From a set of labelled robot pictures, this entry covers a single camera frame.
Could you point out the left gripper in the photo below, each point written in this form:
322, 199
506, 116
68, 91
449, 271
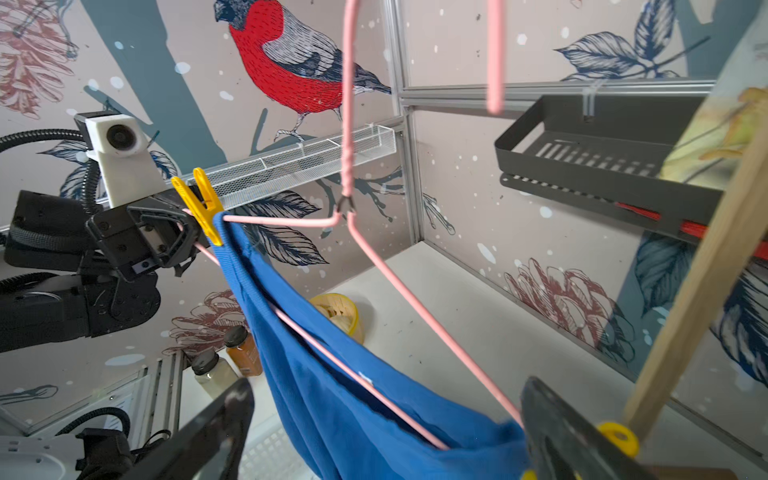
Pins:
151, 233

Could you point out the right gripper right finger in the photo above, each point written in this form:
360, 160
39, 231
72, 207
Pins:
542, 406

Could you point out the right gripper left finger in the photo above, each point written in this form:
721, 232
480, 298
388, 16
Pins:
210, 446

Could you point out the blue tank top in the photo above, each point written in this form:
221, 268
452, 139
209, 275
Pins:
349, 414

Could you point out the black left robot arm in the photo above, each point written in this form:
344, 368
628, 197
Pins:
88, 271

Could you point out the white perforated plastic basket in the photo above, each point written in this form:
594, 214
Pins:
269, 454

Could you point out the clear bottle black cap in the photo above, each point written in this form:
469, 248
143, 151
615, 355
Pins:
213, 373

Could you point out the brown bottle black cap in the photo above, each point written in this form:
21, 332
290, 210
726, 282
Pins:
242, 350

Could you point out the yellow bowl with buns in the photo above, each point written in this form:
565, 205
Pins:
342, 312

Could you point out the wooden clothes rack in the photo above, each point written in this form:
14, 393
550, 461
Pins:
737, 228

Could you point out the cassava chips bag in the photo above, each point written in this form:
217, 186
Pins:
712, 146

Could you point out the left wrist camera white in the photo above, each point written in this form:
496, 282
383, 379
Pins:
117, 143

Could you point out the white wire mesh shelf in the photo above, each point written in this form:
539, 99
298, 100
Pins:
266, 174

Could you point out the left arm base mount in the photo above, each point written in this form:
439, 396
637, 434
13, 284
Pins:
93, 446

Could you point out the black wall basket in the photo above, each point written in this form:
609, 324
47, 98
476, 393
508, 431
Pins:
609, 163

